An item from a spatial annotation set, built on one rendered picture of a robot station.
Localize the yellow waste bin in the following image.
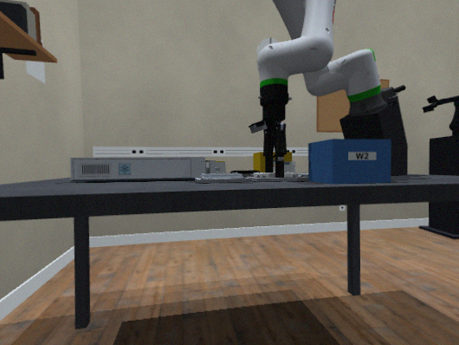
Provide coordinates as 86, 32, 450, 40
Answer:
253, 152, 292, 173

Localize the blue box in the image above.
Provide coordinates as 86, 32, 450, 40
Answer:
308, 139, 391, 184

